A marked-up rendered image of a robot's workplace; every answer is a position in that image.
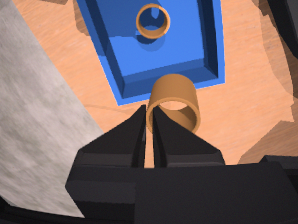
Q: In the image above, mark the bronze bushing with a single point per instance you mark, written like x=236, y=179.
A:
x=175, y=87
x=155, y=33

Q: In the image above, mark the blue tray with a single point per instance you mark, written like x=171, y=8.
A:
x=193, y=46

